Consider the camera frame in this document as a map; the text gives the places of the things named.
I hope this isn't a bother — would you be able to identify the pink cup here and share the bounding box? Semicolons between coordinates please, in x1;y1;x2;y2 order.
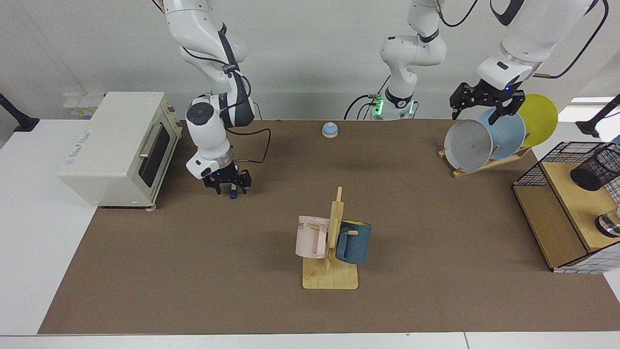
295;215;331;259

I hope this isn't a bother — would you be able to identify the wooden plate rack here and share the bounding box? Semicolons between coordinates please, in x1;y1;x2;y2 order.
437;145;532;178

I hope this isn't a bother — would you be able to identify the black clamp mount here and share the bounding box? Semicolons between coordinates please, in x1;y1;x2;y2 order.
0;93;40;132
575;94;620;138

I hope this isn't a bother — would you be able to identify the brown table cloth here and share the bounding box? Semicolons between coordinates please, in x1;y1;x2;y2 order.
38;119;620;335

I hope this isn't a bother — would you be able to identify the yellow plate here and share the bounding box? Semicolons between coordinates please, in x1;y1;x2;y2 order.
514;94;558;148

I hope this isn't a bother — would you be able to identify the white checkered cloth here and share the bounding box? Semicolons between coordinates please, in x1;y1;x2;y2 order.
552;240;620;275

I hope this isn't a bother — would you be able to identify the wire basket with wooden floor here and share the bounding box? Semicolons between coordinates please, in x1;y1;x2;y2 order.
512;141;620;273

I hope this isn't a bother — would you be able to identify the light blue plate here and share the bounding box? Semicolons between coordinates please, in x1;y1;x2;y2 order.
477;108;527;160

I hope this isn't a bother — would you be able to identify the dark blue cup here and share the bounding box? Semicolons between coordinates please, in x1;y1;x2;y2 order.
335;220;372;266

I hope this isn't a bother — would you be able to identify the pale toaster oven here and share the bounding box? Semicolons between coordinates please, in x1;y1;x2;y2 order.
57;91;184;210

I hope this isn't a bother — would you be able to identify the grey plate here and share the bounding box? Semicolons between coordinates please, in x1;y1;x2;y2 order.
444;119;494;172

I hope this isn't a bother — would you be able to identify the silver round metal object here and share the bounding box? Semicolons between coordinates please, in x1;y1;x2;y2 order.
595;206;620;238

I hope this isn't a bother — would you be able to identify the wooden cup stand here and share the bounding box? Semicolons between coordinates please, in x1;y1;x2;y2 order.
302;187;359;290

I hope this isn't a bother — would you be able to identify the black base cable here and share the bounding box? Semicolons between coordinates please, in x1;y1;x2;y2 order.
343;75;392;120

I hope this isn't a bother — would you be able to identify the black mesh pen holder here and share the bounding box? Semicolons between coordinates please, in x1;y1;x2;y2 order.
570;148;620;192

